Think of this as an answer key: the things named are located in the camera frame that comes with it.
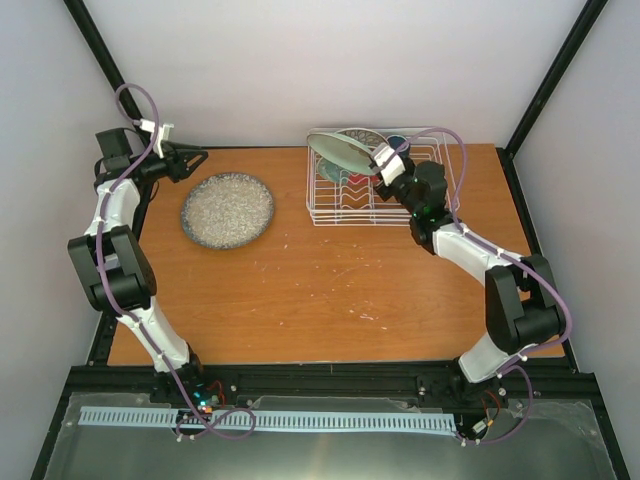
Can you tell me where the dark blue mug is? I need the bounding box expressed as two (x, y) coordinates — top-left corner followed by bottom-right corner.
(386, 134), (409, 151)

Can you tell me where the large grey rimmed plate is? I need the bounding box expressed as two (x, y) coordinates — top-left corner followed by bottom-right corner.
(180, 172), (275, 250)

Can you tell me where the floral patterned bowl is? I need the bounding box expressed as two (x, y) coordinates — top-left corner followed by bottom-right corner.
(337, 128), (388, 151)

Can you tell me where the mint plate with flower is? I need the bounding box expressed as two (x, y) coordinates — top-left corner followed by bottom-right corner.
(307, 132), (374, 176)

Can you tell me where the red and teal plate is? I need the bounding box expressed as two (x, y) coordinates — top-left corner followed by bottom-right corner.
(316, 158), (371, 186)

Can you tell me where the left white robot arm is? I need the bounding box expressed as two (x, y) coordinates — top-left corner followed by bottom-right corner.
(67, 128), (208, 403)

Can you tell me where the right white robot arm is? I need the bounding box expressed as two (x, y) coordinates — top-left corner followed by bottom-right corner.
(372, 156), (569, 384)

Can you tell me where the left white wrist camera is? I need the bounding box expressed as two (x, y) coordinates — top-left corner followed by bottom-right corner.
(139, 119), (174, 158)

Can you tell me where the white wire dish rack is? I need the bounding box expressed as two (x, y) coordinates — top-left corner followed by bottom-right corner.
(306, 127), (460, 226)

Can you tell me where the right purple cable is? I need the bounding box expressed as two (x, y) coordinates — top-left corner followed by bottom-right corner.
(389, 126), (572, 447)

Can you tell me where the purple cable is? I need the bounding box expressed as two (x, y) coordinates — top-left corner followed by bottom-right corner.
(96, 82), (257, 443)
(389, 126), (572, 447)

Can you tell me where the black left frame post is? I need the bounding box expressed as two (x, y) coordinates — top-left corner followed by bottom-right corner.
(62, 0), (151, 147)

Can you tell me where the black frame post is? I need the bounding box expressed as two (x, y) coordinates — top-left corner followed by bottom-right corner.
(62, 0), (151, 147)
(504, 0), (608, 160)

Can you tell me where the light blue cable duct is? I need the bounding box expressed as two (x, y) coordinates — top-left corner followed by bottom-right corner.
(77, 406), (457, 436)

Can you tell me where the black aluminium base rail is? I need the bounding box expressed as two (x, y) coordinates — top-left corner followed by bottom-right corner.
(64, 363), (598, 407)

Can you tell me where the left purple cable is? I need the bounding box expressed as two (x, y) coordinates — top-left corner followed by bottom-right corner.
(96, 82), (257, 443)

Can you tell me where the black right frame post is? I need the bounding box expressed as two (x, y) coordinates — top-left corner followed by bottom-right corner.
(504, 0), (608, 160)

